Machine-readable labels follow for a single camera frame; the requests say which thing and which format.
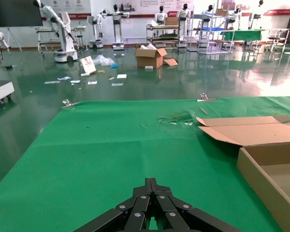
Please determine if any red white leaflet board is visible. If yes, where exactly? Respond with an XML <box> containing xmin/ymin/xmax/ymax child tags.
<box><xmin>79</xmin><ymin>56</ymin><xmax>97</xmax><ymax>74</ymax></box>

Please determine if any torn clear plastic scrap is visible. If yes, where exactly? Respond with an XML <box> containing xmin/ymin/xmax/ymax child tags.
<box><xmin>158</xmin><ymin>110</ymin><xmax>196</xmax><ymax>126</ymax></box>

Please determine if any white workbench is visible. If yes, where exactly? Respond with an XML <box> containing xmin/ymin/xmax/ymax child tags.
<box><xmin>35</xmin><ymin>26</ymin><xmax>86</xmax><ymax>53</ymax></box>

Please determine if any white machine base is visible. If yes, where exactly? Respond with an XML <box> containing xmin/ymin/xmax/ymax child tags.
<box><xmin>0</xmin><ymin>75</ymin><xmax>15</xmax><ymax>106</ymax></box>

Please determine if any white humanoid robot black head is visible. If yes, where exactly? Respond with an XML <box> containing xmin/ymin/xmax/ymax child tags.
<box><xmin>202</xmin><ymin>4</ymin><xmax>215</xmax><ymax>28</ymax></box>
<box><xmin>177</xmin><ymin>3</ymin><xmax>192</xmax><ymax>48</ymax></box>
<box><xmin>248</xmin><ymin>0</ymin><xmax>265</xmax><ymax>30</ymax></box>
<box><xmin>154</xmin><ymin>5</ymin><xmax>167</xmax><ymax>25</ymax></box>
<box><xmin>228</xmin><ymin>6</ymin><xmax>244</xmax><ymax>30</ymax></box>

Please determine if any open brown cardboard box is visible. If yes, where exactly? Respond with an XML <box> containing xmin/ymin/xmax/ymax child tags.
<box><xmin>195</xmin><ymin>115</ymin><xmax>290</xmax><ymax>232</ymax></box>

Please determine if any white humanoid robot arms spread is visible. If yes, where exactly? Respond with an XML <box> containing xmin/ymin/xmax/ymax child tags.
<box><xmin>101</xmin><ymin>4</ymin><xmax>131</xmax><ymax>51</ymax></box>

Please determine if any clear plastic bag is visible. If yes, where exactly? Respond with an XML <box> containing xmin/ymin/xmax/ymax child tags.
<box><xmin>93</xmin><ymin>54</ymin><xmax>116</xmax><ymax>67</ymax></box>

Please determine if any black stool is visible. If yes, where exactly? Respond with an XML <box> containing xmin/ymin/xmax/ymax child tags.
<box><xmin>76</xmin><ymin>35</ymin><xmax>85</xmax><ymax>51</ymax></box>

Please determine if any wall poster board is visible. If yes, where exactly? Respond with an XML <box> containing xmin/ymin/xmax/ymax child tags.
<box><xmin>90</xmin><ymin>0</ymin><xmax>194</xmax><ymax>15</ymax></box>

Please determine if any black display on stand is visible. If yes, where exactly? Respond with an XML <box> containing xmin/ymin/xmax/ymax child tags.
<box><xmin>0</xmin><ymin>0</ymin><xmax>44</xmax><ymax>52</ymax></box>

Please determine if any metal cart rack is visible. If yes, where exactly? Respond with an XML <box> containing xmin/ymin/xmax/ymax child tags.
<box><xmin>146</xmin><ymin>23</ymin><xmax>181</xmax><ymax>49</ymax></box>

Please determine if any large open cardboard carton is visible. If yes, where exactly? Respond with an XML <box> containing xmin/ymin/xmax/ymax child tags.
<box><xmin>134</xmin><ymin>44</ymin><xmax>168</xmax><ymax>69</ymax></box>

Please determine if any metal cloth clip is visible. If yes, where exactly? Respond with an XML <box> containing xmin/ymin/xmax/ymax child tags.
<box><xmin>61</xmin><ymin>99</ymin><xmax>80</xmax><ymax>109</ymax></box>
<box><xmin>197</xmin><ymin>93</ymin><xmax>217</xmax><ymax>102</ymax></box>

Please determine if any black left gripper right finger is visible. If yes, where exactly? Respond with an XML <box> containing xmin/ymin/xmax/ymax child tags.
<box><xmin>151</xmin><ymin>177</ymin><xmax>242</xmax><ymax>232</ymax></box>

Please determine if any green covered table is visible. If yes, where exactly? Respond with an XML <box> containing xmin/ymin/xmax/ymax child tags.
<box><xmin>219</xmin><ymin>29</ymin><xmax>263</xmax><ymax>52</ymax></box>

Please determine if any metal shelf rack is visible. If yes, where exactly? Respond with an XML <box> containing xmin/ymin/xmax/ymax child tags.
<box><xmin>187</xmin><ymin>0</ymin><xmax>235</xmax><ymax>55</ymax></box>

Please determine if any white table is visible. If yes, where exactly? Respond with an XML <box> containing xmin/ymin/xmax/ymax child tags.
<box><xmin>256</xmin><ymin>28</ymin><xmax>290</xmax><ymax>53</ymax></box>

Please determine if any white robot on round base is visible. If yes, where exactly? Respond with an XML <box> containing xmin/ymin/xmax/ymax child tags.
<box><xmin>87</xmin><ymin>9</ymin><xmax>104</xmax><ymax>49</ymax></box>

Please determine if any green table cloth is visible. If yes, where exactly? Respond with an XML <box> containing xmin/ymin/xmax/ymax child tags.
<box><xmin>0</xmin><ymin>96</ymin><xmax>290</xmax><ymax>232</ymax></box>

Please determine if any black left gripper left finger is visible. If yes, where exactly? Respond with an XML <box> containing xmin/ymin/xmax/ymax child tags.
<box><xmin>73</xmin><ymin>177</ymin><xmax>152</xmax><ymax>232</ymax></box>

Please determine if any round stool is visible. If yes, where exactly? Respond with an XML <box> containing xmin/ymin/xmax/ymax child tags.
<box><xmin>265</xmin><ymin>36</ymin><xmax>281</xmax><ymax>53</ymax></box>

